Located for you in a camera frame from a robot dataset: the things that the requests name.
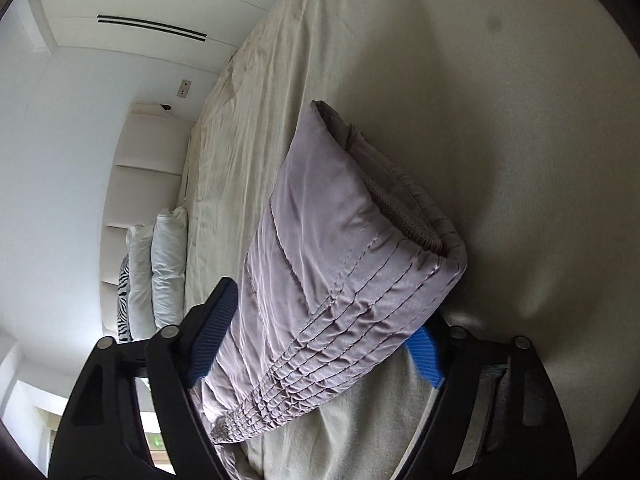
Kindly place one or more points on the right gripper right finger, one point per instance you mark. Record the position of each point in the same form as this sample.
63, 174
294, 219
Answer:
445, 356

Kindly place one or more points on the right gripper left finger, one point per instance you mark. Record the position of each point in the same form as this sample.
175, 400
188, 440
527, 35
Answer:
177, 357

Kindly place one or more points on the lilac puffer jacket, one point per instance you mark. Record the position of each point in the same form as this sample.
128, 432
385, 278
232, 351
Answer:
350, 258

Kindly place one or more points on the white pillow far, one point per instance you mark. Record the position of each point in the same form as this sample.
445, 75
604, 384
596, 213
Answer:
140, 306

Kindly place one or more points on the white pillow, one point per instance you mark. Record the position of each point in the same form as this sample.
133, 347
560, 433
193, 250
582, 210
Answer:
168, 261
140, 306

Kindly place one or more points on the zebra print pillow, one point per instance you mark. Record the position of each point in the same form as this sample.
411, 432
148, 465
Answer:
123, 286

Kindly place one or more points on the white pillow near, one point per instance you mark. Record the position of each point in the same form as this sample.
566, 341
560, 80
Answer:
168, 261

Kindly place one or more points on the cream padded headboard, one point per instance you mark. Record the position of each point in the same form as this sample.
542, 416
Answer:
145, 178

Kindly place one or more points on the beige bed cover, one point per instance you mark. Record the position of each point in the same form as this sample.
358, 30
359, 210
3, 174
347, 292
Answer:
521, 120

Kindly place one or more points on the black ceiling air vent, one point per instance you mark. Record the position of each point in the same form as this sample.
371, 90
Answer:
151, 25

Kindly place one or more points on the white wall socket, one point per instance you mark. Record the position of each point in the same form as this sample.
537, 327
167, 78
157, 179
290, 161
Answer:
184, 88

